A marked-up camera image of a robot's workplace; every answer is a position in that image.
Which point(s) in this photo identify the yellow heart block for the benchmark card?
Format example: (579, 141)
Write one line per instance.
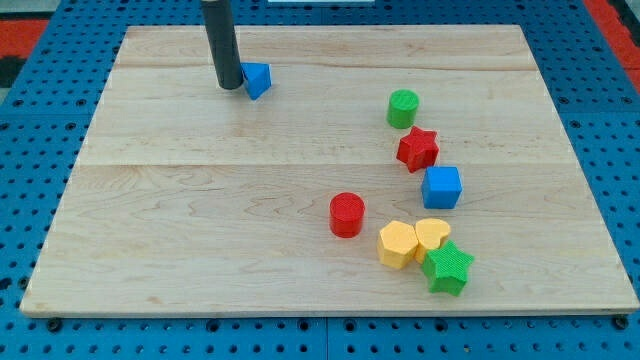
(430, 233)

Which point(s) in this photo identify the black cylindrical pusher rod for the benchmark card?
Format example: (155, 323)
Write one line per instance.
(220, 30)

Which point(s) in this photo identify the green cylinder block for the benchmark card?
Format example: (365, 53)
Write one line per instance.
(402, 108)

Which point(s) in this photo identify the yellow hexagon block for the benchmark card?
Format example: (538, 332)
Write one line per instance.
(396, 244)

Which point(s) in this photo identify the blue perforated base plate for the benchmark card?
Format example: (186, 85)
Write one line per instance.
(47, 112)

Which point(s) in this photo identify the wooden board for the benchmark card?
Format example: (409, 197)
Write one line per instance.
(187, 200)

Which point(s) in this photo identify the green star block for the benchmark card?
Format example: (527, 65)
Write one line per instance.
(447, 269)

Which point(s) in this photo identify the red star block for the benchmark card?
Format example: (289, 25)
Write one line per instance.
(418, 149)

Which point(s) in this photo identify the blue triangle block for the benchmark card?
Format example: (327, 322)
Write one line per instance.
(257, 78)

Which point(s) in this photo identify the blue cube block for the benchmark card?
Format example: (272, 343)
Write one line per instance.
(441, 187)

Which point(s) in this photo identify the red cylinder block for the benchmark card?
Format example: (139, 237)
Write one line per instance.
(346, 214)

